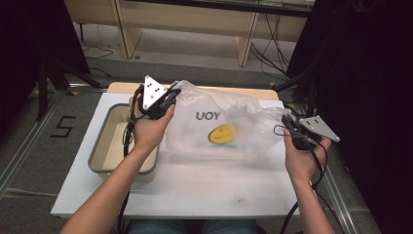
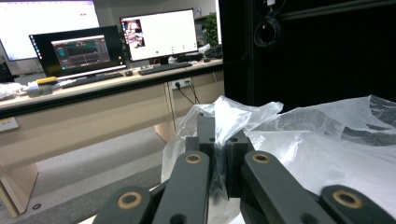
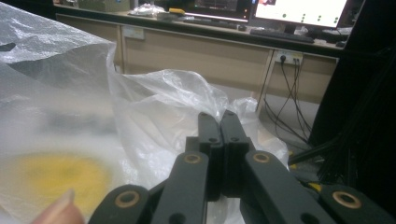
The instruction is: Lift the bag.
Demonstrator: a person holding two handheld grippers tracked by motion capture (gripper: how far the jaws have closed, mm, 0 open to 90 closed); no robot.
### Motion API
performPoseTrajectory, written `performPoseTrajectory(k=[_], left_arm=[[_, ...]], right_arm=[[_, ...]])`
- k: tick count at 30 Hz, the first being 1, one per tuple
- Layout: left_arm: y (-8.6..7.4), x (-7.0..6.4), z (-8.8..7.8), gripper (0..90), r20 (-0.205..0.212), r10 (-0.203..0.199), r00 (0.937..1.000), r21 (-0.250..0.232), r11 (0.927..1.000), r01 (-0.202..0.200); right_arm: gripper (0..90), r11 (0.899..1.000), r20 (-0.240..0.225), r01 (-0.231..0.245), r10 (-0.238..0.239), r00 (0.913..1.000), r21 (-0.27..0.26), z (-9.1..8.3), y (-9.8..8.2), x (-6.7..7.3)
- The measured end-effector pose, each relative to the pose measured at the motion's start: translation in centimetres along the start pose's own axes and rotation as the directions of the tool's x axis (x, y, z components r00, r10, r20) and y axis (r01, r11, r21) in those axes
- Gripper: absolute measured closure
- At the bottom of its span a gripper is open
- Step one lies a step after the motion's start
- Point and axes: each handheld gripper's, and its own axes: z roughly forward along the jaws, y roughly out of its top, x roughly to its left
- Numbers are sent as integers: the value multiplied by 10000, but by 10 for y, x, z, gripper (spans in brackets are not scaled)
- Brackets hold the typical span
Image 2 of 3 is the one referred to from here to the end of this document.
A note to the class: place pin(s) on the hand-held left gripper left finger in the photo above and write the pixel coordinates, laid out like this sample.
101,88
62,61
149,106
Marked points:
205,130

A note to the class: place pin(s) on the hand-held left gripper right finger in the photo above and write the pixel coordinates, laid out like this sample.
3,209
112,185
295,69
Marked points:
238,155

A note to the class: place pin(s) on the white smiley plastic bag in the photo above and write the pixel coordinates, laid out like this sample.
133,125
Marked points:
311,155

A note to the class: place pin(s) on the black keyboard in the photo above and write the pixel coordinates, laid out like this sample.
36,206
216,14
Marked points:
165,68
93,80

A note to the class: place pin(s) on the dark clutter on desk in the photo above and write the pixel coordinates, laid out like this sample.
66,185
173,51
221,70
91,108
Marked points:
202,54

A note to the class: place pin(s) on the black computer mouse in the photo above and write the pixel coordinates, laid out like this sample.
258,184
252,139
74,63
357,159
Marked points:
129,73

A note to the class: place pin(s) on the green potted plant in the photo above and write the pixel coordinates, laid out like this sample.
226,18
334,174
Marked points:
211,29

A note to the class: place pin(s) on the black monitor white screen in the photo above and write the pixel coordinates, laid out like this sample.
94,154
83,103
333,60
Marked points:
162,34

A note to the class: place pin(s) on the long wooden desk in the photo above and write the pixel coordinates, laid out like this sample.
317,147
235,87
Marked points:
93,115

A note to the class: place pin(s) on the black monitor dark screen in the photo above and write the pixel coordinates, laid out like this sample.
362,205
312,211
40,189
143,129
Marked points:
77,51

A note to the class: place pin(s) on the yellow flat box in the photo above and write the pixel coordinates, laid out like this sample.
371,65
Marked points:
47,80

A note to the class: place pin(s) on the grey block on desk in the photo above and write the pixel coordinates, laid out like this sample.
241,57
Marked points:
39,91

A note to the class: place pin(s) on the large white screen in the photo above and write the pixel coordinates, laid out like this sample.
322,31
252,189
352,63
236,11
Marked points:
40,21

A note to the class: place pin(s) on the white label on desk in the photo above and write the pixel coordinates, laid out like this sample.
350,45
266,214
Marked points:
7,124

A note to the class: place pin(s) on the crumpled clear plastic wrap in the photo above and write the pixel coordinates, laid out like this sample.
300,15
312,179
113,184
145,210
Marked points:
11,90

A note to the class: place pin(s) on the white wall socket with plugs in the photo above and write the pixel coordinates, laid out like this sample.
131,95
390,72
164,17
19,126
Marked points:
182,84

